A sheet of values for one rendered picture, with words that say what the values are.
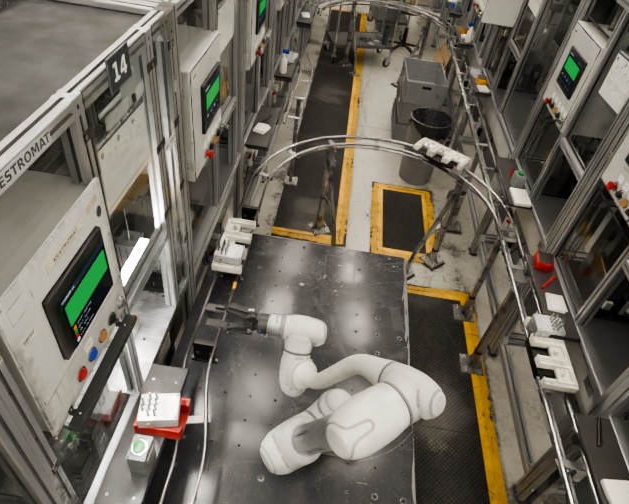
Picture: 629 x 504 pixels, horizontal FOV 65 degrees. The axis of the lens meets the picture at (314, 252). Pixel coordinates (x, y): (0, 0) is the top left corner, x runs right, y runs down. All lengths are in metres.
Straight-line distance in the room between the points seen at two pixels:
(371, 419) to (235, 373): 1.06
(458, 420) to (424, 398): 1.79
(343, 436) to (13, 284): 0.78
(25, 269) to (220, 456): 1.21
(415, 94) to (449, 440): 3.28
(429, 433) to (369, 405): 1.75
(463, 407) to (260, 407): 1.44
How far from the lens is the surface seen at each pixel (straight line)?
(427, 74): 5.65
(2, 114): 1.18
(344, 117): 5.57
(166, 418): 1.74
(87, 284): 1.25
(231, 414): 2.12
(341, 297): 2.54
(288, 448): 1.76
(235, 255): 2.33
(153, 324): 2.11
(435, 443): 2.99
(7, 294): 1.04
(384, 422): 1.27
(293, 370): 1.77
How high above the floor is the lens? 2.54
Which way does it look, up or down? 43 degrees down
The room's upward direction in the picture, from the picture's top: 9 degrees clockwise
